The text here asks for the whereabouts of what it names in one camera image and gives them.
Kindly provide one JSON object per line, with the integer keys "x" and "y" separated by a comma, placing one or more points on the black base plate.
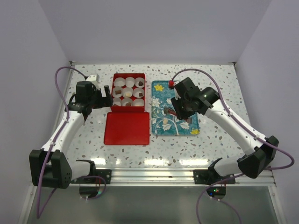
{"x": 105, "y": 174}
{"x": 208, "y": 177}

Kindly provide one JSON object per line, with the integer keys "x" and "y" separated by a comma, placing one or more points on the red box lid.
{"x": 132, "y": 128}

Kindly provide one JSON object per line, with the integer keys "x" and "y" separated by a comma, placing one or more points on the white paper cup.
{"x": 119, "y": 82}
{"x": 126, "y": 100}
{"x": 139, "y": 102}
{"x": 116, "y": 102}
{"x": 137, "y": 80}
{"x": 130, "y": 82}
{"x": 125, "y": 90}
{"x": 136, "y": 92}
{"x": 117, "y": 95}

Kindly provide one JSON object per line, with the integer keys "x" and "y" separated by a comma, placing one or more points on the teal floral tray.
{"x": 161, "y": 97}

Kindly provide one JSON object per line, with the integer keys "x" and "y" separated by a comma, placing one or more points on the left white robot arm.
{"x": 49, "y": 166}

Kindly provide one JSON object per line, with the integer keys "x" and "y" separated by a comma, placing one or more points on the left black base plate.
{"x": 105, "y": 174}

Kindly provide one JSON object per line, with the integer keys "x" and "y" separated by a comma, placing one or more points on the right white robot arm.
{"x": 257, "y": 154}

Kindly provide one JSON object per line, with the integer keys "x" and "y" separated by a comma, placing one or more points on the aluminium mounting rail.
{"x": 176, "y": 177}

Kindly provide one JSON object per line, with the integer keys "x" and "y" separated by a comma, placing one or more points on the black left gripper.
{"x": 104, "y": 101}

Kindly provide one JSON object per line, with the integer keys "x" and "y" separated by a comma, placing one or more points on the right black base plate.
{"x": 208, "y": 177}

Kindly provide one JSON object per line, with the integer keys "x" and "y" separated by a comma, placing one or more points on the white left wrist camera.
{"x": 94, "y": 79}

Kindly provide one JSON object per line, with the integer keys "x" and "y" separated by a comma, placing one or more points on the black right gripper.
{"x": 181, "y": 115}

